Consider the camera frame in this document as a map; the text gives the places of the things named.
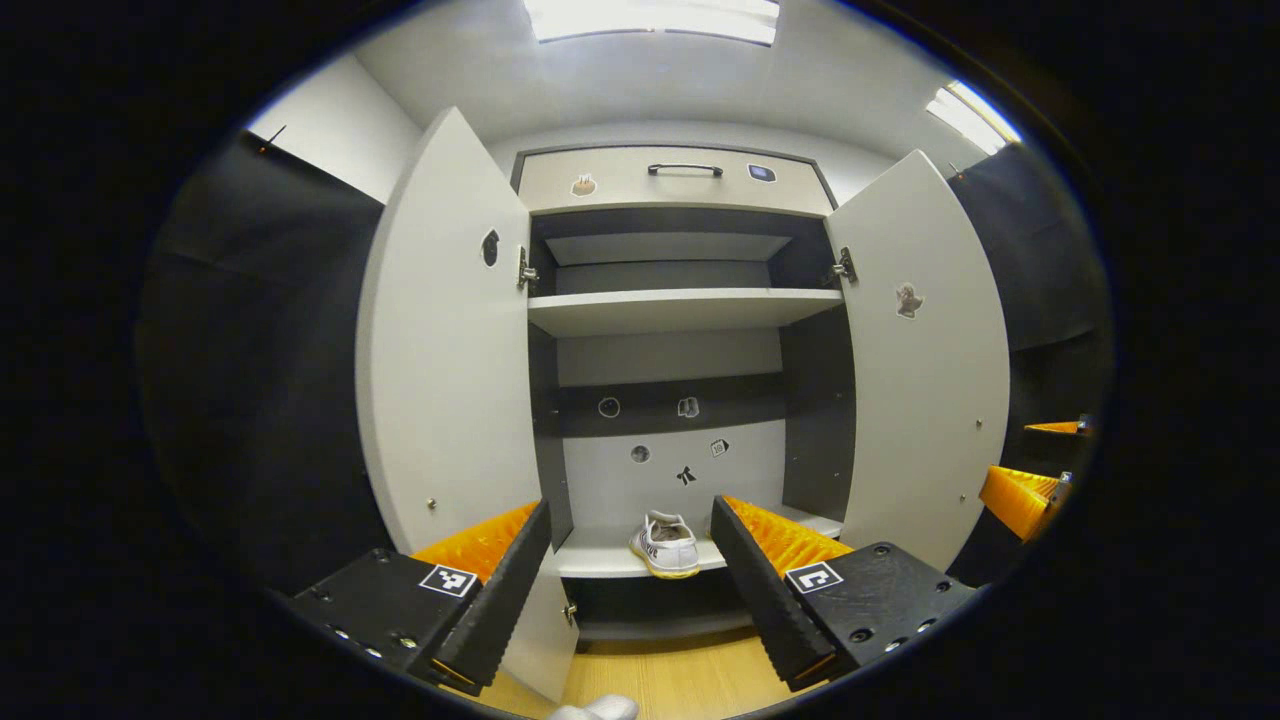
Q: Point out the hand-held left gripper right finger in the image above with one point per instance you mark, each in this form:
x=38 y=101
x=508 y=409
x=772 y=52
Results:
x=765 y=600

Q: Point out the grey cabinet drawer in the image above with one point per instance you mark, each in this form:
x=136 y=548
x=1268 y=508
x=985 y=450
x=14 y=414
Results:
x=690 y=195

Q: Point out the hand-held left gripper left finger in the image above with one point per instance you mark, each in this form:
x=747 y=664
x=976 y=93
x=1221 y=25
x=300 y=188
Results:
x=500 y=600

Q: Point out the grey shoe cabinet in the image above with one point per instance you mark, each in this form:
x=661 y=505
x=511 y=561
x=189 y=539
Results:
x=670 y=358

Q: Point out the metal door hinge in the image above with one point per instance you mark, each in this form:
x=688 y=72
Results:
x=845 y=267
x=570 y=612
x=526 y=270

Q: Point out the white canvas shoe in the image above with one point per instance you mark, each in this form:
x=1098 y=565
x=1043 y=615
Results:
x=668 y=545

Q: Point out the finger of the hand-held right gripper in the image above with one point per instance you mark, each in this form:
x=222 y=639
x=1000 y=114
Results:
x=1060 y=427
x=1015 y=495

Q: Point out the grey shoe cabinet door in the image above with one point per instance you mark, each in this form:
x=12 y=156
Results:
x=440 y=380
x=930 y=420

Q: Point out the cloth clip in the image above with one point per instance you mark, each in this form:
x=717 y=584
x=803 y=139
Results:
x=272 y=137

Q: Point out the grey cabinet shelf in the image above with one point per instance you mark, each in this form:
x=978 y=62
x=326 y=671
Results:
x=680 y=310
x=595 y=555

